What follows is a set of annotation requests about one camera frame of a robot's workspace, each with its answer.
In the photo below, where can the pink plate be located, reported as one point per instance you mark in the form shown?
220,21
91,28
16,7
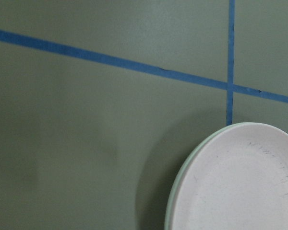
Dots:
254,181

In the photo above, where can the cream plate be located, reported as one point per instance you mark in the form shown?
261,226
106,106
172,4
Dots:
191,203

